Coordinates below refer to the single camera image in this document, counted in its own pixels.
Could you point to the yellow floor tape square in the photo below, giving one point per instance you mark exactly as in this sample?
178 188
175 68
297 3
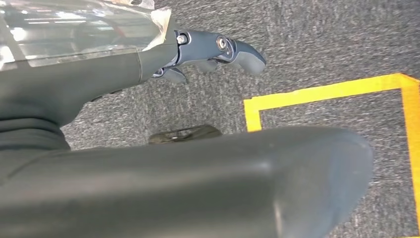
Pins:
328 92

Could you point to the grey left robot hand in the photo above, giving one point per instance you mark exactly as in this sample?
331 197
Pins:
197 184

